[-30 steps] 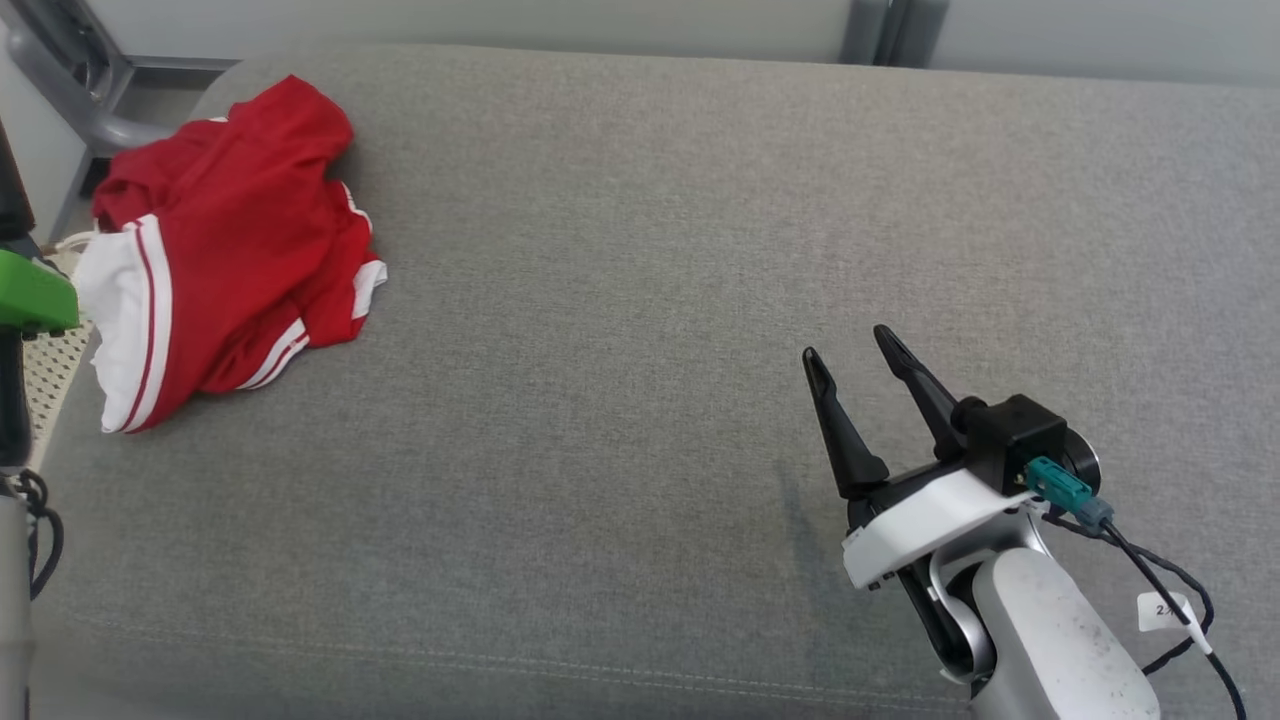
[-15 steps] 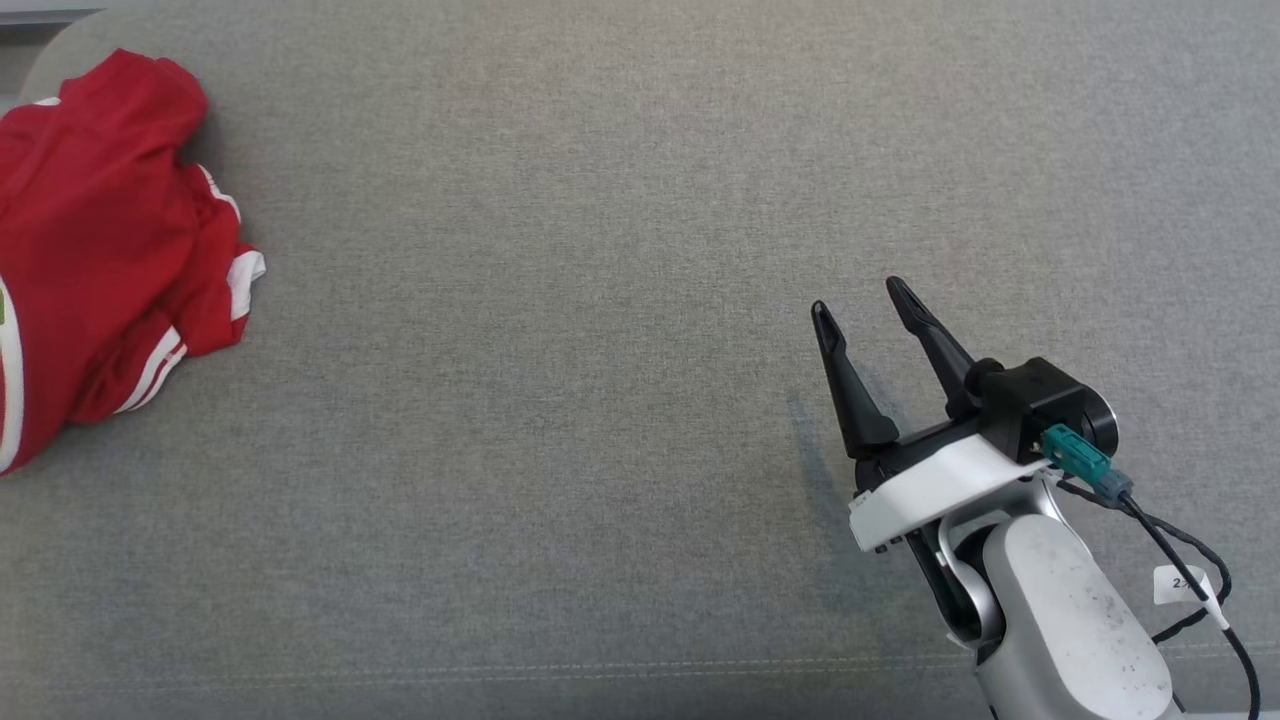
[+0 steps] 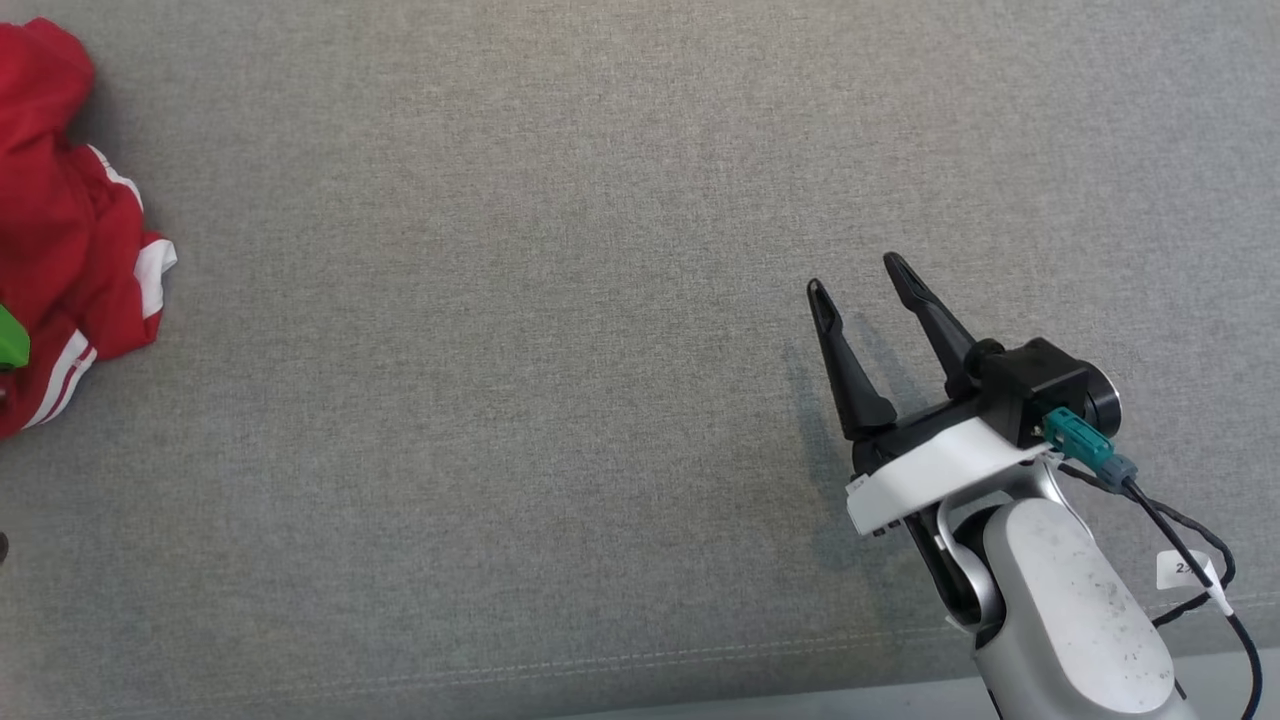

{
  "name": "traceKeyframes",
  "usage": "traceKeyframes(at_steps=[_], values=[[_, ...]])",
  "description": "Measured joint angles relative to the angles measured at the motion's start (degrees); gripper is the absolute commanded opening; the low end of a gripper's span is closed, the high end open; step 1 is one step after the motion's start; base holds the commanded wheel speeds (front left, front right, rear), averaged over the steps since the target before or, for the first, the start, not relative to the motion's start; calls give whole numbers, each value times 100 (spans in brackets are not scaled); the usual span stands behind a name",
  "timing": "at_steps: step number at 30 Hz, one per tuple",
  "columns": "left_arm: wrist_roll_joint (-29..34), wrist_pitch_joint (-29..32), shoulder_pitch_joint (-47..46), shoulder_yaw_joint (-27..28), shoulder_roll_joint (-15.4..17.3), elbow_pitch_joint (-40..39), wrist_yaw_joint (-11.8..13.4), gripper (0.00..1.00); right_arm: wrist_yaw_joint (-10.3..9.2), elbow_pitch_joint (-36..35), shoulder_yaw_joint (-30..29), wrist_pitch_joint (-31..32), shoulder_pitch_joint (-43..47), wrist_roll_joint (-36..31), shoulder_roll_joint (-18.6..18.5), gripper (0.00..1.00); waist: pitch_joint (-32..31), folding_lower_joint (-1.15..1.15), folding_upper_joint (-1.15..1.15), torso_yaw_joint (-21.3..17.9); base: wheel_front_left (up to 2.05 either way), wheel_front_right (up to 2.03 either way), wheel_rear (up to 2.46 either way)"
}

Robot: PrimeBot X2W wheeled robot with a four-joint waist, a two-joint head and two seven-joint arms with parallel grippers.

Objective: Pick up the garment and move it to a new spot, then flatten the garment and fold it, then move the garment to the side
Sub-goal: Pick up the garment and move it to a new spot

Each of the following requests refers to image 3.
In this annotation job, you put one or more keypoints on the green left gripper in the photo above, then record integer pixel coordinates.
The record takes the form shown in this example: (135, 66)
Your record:
(10, 342)

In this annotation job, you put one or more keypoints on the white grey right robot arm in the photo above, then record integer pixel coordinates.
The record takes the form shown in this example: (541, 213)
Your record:
(1070, 610)

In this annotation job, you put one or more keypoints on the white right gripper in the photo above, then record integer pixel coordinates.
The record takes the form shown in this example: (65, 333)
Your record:
(940, 470)

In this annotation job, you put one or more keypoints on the red basketball jersey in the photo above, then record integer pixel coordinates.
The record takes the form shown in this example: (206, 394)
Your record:
(70, 270)

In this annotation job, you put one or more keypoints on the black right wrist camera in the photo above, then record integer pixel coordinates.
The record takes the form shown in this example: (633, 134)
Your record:
(1030, 385)

